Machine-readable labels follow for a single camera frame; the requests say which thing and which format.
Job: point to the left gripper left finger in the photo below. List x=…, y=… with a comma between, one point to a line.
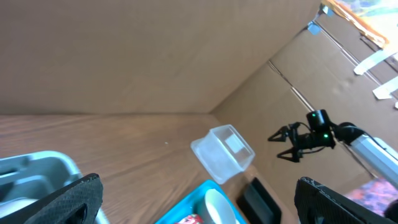
x=76, y=203

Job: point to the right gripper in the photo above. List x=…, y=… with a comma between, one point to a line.
x=301, y=142

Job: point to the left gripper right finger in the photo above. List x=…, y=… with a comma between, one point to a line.
x=317, y=204

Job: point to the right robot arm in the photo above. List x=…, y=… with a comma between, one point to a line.
x=374, y=151

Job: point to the black plastic tray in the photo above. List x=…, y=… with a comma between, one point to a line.
x=258, y=205

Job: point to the grey plastic dish rack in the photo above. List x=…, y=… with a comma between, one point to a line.
x=28, y=178

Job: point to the clear plastic storage bin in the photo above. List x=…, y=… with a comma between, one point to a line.
x=223, y=153

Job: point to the grey metal bowl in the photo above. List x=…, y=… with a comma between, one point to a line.
x=215, y=209

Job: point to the teal plastic serving tray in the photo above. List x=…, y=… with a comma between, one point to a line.
x=189, y=204

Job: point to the red snack wrapper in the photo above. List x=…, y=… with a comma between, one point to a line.
x=191, y=219

